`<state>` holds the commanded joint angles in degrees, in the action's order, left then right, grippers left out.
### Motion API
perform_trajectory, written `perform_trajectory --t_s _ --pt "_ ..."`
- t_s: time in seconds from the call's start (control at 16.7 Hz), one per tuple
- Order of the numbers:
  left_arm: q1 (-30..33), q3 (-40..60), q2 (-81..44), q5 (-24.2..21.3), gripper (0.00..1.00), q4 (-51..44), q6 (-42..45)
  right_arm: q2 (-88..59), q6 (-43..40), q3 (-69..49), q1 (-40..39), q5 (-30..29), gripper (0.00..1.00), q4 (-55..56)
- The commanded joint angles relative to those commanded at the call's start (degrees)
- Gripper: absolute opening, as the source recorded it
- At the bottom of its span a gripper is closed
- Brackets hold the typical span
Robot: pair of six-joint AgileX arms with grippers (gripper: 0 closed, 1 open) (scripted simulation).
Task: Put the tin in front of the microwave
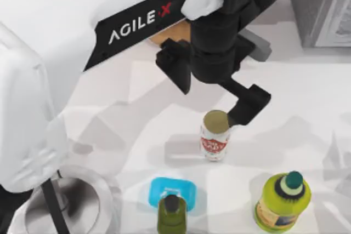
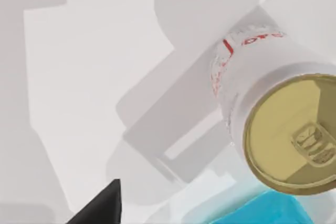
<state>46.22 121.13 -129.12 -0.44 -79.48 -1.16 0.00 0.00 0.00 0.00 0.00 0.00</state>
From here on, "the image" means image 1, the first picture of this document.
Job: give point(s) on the round wooden coaster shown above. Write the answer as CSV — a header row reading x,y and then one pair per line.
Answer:
x,y
171,35

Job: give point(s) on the pale grey rounded box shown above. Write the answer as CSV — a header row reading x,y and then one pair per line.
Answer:
x,y
257,46

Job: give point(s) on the red and white can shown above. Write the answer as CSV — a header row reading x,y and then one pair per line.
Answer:
x,y
215,141

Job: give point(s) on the grey cabinet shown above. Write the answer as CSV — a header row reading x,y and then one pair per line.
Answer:
x,y
301,9

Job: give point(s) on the yellow-green bottle dark green cap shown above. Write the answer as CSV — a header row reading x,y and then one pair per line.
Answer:
x,y
282,206

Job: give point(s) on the light blue soap dish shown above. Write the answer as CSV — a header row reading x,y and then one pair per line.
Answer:
x,y
164,187

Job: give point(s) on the olive green bottle black cap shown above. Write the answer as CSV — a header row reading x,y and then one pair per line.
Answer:
x,y
171,217

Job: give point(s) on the white round cup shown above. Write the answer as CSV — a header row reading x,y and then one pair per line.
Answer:
x,y
90,190

